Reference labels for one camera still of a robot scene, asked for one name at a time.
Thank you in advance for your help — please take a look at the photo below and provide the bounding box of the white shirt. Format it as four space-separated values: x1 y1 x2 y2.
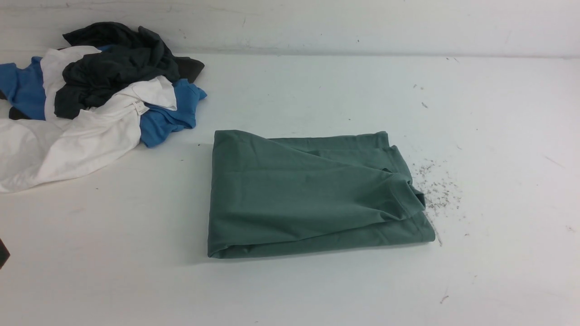
0 46 177 193

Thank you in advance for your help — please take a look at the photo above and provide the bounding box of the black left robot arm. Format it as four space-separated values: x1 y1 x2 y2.
0 240 10 269

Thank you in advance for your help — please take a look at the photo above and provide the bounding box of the green long sleeve shirt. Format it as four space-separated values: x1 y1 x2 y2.
207 130 436 259

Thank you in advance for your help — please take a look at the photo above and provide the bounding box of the blue shirt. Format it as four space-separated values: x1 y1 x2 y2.
29 80 207 147

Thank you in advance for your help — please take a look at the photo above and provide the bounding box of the dark grey shirt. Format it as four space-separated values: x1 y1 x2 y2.
0 21 205 120

